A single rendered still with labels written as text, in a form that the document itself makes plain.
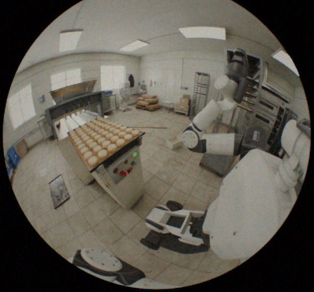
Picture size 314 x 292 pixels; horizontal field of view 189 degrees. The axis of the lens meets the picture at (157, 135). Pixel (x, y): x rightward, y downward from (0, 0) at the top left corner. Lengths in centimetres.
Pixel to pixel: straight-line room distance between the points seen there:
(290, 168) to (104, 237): 139
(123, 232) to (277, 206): 122
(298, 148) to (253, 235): 15
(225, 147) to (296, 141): 27
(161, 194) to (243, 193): 117
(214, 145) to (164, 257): 119
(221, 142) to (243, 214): 27
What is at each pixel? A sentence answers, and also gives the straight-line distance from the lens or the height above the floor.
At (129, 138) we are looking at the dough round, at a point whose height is 92.
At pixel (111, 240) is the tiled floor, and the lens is 130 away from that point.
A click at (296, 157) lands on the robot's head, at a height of 118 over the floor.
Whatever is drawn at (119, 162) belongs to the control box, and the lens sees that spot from 52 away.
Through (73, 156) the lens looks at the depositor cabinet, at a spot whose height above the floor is 60.
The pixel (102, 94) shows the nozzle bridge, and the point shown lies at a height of 113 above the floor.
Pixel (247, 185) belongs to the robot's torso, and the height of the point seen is 108.
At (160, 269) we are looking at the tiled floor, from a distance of 132.
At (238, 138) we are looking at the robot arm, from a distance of 38.
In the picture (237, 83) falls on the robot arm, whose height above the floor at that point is 127.
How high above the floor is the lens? 121
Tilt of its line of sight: 31 degrees down
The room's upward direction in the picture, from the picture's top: 2 degrees clockwise
